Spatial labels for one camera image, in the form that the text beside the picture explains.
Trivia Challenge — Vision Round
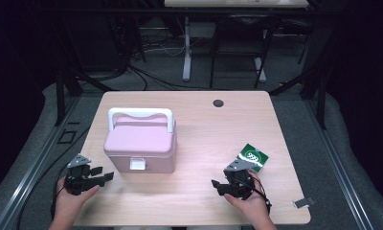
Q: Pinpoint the aluminium floor rail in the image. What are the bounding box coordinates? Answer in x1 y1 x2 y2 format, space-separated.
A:
0 95 82 230
304 99 376 230

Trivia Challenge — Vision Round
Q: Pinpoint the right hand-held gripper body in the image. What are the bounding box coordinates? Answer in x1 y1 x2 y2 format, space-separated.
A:
223 157 257 201

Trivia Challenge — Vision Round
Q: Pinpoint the person's left hand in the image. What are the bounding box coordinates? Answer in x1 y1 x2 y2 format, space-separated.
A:
53 176 101 222

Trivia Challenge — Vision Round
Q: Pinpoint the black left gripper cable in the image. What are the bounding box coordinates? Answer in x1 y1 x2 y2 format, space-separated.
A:
50 182 68 221

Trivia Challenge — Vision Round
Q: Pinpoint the pink storage box white handle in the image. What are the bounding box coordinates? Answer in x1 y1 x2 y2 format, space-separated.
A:
102 107 178 174

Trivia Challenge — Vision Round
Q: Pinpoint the green packet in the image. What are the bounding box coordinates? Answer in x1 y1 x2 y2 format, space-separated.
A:
234 143 270 173

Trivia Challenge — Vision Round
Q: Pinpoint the black chair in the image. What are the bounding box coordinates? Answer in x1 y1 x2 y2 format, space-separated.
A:
209 12 279 90

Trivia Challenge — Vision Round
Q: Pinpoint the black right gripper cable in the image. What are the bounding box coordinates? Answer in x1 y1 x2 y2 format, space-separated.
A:
249 173 273 215

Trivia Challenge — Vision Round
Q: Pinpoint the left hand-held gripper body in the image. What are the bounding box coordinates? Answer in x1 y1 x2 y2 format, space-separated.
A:
64 153 96 196

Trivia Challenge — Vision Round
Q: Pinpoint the white desk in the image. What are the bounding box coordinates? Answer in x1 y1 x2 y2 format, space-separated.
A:
163 0 309 82

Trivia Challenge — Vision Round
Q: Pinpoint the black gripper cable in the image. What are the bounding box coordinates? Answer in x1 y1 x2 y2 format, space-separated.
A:
249 173 273 215
50 182 68 221

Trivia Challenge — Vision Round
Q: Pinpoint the person's right hand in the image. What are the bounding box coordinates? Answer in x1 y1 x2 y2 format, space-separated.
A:
223 170 272 222

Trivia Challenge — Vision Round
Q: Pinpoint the black metal stand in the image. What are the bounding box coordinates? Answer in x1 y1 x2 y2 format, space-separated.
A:
268 12 332 130
50 15 116 127

